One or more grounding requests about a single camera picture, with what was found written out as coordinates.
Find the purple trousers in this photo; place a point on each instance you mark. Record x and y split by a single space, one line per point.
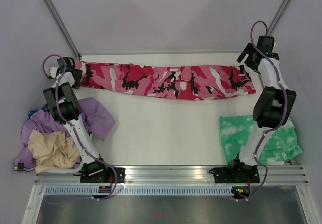
96 120

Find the aluminium frame rear rail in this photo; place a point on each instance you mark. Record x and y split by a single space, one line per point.
160 52

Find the white slotted cable duct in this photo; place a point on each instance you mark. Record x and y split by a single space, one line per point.
140 190

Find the blue white patterned garment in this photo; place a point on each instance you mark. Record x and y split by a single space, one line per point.
31 112

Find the green white folded trousers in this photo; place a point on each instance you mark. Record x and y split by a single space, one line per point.
235 132

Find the aluminium front rail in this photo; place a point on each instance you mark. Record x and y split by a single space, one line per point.
278 175

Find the beige garment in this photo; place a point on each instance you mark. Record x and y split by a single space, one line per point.
52 150

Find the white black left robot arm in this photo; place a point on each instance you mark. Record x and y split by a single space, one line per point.
81 124

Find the aluminium frame rear left post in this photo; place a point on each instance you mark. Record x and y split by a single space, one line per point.
62 28

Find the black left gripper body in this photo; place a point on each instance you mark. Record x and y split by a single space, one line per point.
79 74

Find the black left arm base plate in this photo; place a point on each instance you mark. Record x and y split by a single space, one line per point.
118 175

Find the aluminium frame post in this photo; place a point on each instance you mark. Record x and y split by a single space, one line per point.
62 28
278 15

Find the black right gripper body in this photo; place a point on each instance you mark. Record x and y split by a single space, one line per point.
250 50

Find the aluminium frame rear right post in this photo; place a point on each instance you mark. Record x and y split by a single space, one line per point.
278 15

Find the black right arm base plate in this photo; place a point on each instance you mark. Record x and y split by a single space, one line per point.
221 175

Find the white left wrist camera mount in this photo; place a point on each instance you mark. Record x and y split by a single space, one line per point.
53 72

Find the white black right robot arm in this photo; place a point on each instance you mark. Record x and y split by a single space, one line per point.
272 108

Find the pink camouflage trousers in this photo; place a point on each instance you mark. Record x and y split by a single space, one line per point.
204 82

